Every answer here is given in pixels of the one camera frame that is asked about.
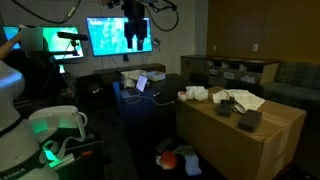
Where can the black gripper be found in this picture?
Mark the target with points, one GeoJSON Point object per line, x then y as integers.
{"type": "Point", "coordinates": [135, 28]}

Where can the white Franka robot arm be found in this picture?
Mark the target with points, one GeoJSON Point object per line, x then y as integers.
{"type": "Point", "coordinates": [16, 150]}

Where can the large cardboard box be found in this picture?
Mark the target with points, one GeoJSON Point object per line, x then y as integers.
{"type": "Point", "coordinates": [216, 143]}

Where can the white plastic bag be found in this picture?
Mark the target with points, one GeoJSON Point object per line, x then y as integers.
{"type": "Point", "coordinates": [133, 76]}

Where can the clear plastic bin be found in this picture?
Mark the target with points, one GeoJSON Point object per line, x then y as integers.
{"type": "Point", "coordinates": [156, 76]}

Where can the small open laptop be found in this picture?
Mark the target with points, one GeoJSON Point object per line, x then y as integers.
{"type": "Point", "coordinates": [140, 83]}

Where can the small lit screen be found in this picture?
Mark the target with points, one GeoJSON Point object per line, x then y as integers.
{"type": "Point", "coordinates": [62, 69]}

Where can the white crumpled cloth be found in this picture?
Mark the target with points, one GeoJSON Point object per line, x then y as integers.
{"type": "Point", "coordinates": [196, 92]}

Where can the wooden shelf cabinet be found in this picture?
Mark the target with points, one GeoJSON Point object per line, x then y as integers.
{"type": "Point", "coordinates": [230, 71]}

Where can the flat black slab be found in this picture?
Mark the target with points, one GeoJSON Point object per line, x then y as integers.
{"type": "Point", "coordinates": [164, 145]}

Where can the person in dark clothes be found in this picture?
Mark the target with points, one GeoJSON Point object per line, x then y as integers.
{"type": "Point", "coordinates": [30, 73]}

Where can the small white scrap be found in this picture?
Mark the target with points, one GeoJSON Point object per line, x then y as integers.
{"type": "Point", "coordinates": [158, 160]}

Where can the blue cloth item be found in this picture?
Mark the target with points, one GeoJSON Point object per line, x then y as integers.
{"type": "Point", "coordinates": [192, 165]}

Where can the green plaid sofa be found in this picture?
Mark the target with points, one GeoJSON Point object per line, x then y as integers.
{"type": "Point", "coordinates": [293, 83]}

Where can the large wall monitor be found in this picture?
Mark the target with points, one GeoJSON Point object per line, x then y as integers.
{"type": "Point", "coordinates": [110, 36]}

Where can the black camera tripod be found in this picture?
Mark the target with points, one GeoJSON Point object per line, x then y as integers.
{"type": "Point", "coordinates": [74, 46]}

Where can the black stereo camera bar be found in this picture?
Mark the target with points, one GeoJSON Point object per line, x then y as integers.
{"type": "Point", "coordinates": [71, 36]}

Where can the wide wall monitor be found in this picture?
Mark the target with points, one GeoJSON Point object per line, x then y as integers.
{"type": "Point", "coordinates": [63, 46]}

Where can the small white wall outlet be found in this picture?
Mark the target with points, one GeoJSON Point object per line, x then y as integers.
{"type": "Point", "coordinates": [214, 47]}

